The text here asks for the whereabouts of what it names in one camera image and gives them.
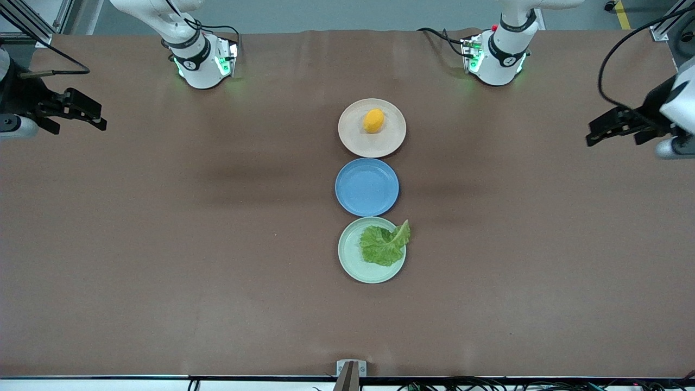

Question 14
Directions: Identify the brown table mat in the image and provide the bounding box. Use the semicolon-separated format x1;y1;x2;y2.
0;28;695;379

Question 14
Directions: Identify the blue round plate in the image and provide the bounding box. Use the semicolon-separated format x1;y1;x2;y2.
334;157;400;217

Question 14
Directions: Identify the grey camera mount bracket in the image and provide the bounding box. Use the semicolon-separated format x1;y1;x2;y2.
332;360;368;391

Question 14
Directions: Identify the light green round plate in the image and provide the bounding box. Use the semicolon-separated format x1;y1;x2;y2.
338;217;407;285

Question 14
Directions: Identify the yellow lemon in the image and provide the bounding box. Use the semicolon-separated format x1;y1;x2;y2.
363;108;386;134

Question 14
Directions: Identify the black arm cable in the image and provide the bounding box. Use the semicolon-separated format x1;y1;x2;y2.
0;8;91;80
597;4;695;117

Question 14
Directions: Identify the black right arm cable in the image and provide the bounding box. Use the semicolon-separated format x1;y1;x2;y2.
0;8;91;80

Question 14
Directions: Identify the aluminium frame profile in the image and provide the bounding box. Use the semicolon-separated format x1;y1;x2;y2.
0;0;74;47
649;0;695;42

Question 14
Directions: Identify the black base cable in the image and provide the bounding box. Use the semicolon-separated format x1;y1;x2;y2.
163;0;243;52
417;27;469;58

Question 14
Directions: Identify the black right base cable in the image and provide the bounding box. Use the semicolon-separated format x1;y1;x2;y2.
163;0;243;52

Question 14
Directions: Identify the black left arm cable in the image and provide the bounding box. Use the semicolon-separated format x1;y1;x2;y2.
597;4;695;117

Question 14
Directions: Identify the green lettuce leaf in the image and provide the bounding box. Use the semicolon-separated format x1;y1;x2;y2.
359;219;412;267

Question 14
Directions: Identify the black left base cable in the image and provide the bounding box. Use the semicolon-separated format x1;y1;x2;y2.
417;27;469;58

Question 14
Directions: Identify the beige round plate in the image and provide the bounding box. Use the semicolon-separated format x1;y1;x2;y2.
338;98;407;159

